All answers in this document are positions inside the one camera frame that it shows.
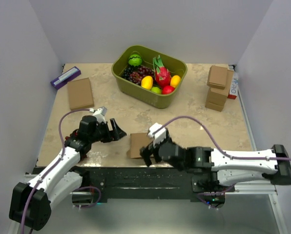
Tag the white red box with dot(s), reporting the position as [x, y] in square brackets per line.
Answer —
[233, 92]

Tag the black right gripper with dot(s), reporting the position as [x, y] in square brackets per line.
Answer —
[146, 152]

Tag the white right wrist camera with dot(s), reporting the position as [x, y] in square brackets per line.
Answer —
[157, 133]

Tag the brown cardboard box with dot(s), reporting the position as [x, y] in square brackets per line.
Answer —
[80, 94]
[137, 141]

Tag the red toy dragon fruit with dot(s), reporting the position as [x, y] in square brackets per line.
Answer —
[162, 74]

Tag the dark blue toy grapes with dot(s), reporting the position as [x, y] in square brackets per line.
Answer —
[127, 72]

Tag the olive green plastic basin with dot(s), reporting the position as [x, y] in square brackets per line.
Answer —
[175, 66]

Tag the green toy watermelon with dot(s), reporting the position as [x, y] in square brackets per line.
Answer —
[135, 60]

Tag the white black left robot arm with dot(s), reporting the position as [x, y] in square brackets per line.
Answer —
[32, 202]

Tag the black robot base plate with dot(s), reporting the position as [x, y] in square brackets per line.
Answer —
[101, 184]

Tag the flat brown cardboard box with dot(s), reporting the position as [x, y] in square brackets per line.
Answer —
[80, 94]

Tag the dark red toy grapes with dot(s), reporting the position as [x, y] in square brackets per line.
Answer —
[139, 73]

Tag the stacked brown cardboard boxes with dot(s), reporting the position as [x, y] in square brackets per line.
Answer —
[219, 81]

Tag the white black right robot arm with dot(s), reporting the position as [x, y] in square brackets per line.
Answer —
[223, 168]

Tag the green toy lime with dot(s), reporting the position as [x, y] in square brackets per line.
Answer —
[156, 90]

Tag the red toy apple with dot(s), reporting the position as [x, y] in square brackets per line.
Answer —
[167, 90]

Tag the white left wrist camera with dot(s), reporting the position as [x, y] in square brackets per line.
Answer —
[99, 114]

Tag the aluminium frame rail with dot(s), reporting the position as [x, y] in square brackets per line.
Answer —
[259, 188]

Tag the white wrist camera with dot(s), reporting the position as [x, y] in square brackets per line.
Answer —
[99, 114]
[157, 133]

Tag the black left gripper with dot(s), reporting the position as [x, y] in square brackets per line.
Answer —
[111, 136]

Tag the yellow orange toy mango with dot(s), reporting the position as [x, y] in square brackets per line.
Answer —
[175, 80]

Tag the purple white small box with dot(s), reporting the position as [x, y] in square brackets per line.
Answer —
[66, 77]

